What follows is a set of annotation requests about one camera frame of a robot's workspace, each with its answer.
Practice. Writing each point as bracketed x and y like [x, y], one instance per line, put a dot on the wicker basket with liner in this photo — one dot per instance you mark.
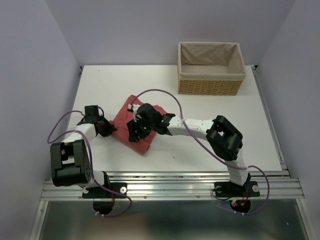
[210, 68]

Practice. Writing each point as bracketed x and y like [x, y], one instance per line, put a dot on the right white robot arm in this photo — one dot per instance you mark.
[225, 140]

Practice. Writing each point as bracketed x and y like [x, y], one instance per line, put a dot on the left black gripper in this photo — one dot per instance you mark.
[110, 128]

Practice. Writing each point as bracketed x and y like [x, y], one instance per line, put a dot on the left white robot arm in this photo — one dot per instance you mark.
[71, 159]

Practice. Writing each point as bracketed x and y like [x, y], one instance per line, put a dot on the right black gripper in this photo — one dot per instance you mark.
[132, 126]

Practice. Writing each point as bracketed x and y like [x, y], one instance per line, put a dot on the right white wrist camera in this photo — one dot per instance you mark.
[133, 108]

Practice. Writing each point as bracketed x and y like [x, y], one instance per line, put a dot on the aluminium mounting rail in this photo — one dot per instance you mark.
[197, 186]

